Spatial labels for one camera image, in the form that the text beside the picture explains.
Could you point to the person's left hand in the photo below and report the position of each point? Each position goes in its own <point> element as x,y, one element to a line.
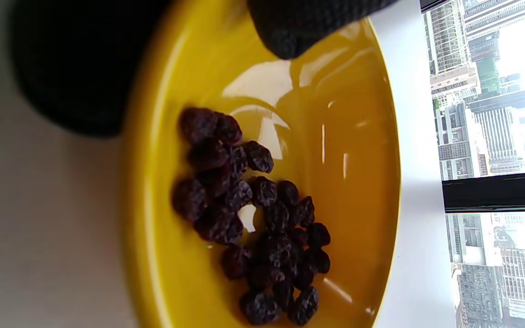
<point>75,68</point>

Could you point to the pile of dark cranberries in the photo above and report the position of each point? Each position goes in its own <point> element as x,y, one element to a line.
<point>253,218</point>

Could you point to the yellow bowl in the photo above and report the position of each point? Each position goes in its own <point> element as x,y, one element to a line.
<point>353,182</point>

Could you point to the dark window frame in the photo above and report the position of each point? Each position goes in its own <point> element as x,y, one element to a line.
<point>495,191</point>

